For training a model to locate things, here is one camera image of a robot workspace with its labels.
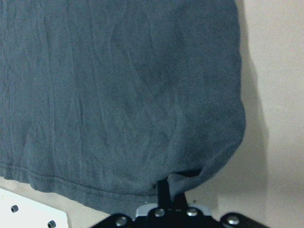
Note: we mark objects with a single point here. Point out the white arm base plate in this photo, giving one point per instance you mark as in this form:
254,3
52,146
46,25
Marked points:
17,211

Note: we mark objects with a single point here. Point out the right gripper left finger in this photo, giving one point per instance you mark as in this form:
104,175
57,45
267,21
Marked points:
163,194

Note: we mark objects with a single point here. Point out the black t-shirt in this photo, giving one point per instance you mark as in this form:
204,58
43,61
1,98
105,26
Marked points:
101,99

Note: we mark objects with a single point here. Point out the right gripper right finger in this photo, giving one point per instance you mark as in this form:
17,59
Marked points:
179,201

